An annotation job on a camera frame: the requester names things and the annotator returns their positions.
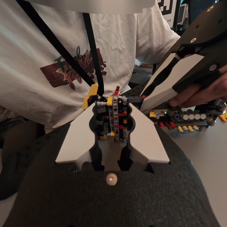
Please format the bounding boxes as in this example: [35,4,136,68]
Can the person's dark trousers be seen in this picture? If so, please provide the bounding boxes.
[0,117,45,142]

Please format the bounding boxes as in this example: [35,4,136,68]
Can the lego car chassis model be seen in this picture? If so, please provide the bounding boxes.
[82,84,227,142]

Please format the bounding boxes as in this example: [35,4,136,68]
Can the grey mesh office chair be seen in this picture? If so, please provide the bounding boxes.
[129,64,155,87]

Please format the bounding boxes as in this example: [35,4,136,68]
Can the black lanyard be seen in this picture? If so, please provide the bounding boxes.
[16,0,105,100]

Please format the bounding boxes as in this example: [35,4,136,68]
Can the person's left hand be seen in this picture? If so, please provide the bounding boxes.
[168,65,227,108]

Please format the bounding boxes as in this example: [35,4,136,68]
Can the black and white sign board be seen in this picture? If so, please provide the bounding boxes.
[157,0,181,29]

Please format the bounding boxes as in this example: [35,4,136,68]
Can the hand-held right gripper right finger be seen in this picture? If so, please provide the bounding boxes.
[128,103,170,164]

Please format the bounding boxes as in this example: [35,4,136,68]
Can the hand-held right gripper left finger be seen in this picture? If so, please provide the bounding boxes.
[55,103,100,164]

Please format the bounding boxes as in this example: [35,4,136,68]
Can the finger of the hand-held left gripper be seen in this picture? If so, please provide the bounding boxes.
[141,54,205,112]
[140,53,181,97]

